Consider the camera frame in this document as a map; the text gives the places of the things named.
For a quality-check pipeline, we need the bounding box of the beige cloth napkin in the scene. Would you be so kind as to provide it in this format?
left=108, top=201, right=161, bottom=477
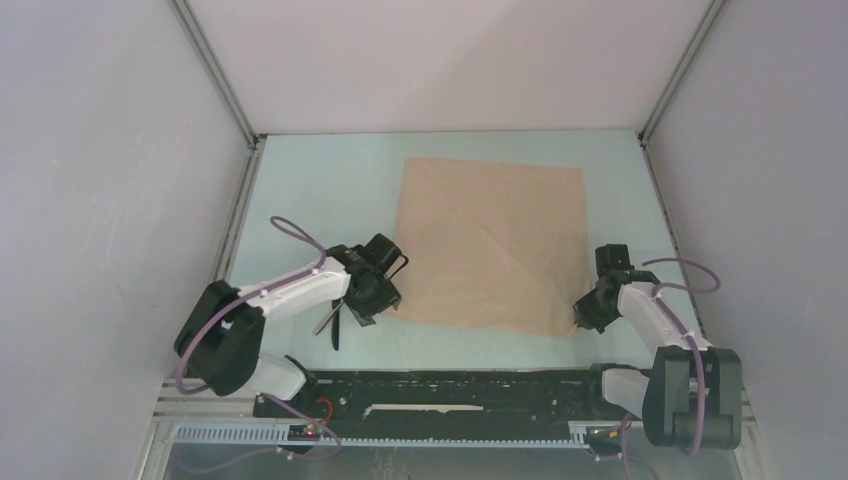
left=394, top=158, right=590, bottom=337

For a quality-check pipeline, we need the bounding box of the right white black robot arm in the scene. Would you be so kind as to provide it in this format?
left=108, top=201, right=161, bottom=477
left=574, top=270, right=742, bottom=454

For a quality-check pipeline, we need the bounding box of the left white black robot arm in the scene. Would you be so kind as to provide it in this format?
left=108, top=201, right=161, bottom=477
left=173, top=235, right=409, bottom=417

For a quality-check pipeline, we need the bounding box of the black knife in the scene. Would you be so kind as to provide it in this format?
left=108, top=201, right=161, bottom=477
left=330, top=299, right=343, bottom=351

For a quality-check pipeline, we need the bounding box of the silver fork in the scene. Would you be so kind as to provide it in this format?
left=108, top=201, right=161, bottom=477
left=312, top=300, right=344, bottom=336

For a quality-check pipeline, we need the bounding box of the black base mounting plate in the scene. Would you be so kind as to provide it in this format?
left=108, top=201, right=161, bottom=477
left=288, top=369, right=630, bottom=440

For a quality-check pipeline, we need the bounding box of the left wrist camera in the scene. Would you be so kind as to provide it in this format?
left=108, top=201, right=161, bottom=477
left=361, top=233, right=409, bottom=280

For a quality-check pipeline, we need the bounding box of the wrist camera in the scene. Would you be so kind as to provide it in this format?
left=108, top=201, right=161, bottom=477
left=595, top=244, right=634, bottom=277
left=361, top=233, right=409, bottom=280

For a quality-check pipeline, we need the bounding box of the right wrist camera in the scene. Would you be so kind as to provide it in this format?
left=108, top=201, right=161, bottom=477
left=595, top=244, right=634, bottom=277

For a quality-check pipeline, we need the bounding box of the white slotted cable duct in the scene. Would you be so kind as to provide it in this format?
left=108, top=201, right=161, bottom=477
left=171, top=422, right=588, bottom=449

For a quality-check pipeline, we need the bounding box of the aluminium frame rail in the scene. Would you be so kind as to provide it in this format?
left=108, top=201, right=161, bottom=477
left=153, top=379, right=756, bottom=427

